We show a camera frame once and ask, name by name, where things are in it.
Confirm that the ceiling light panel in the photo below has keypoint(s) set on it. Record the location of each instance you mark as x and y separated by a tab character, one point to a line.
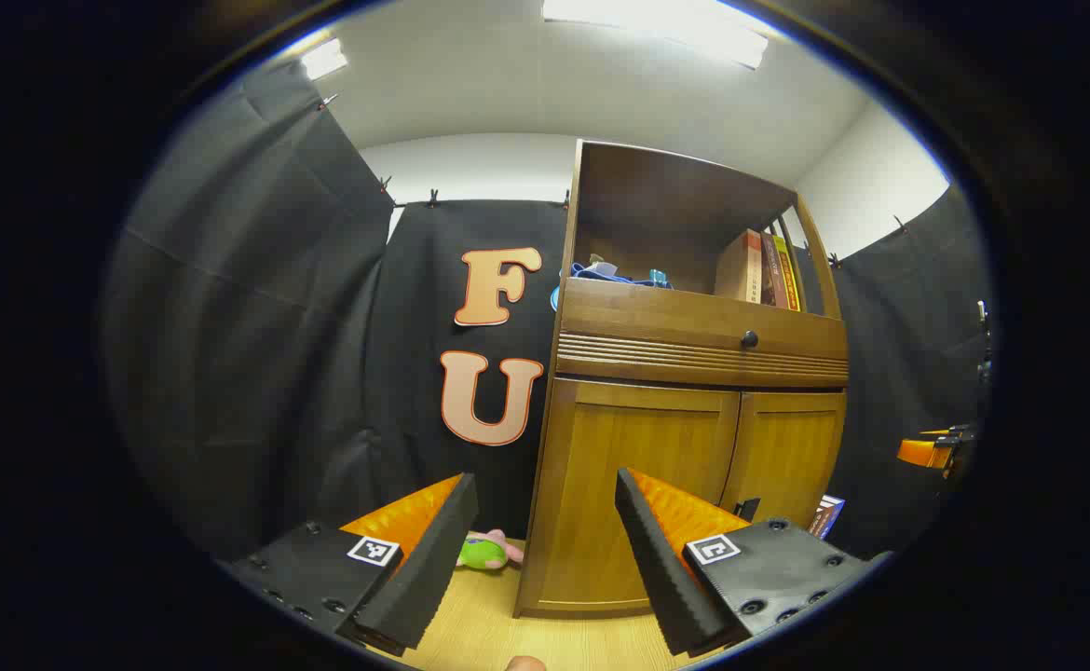
323	59
666	26

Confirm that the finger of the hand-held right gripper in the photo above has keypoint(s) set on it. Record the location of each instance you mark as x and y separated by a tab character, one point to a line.
922	451

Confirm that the wooden shoe cabinet door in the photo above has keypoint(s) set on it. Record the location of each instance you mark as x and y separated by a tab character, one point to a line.
787	452
619	447

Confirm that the green and pink plush toy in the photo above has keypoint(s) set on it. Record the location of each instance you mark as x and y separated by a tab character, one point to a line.
483	553

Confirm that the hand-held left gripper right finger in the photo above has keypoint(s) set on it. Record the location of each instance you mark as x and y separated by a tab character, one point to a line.
661	578

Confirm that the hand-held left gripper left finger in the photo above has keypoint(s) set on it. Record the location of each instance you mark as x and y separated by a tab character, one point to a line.
424	568

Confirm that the wooden cabinet drawer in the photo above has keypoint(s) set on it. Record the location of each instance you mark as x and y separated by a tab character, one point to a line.
675	321

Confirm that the wooden double-door shoe cabinet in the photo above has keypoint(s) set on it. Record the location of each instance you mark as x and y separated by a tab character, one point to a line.
657	210

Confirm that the blue book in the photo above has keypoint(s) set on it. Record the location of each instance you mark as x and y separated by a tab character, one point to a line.
829	515

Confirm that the black backdrop cloth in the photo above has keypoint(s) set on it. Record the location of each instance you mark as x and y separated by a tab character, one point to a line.
256	326

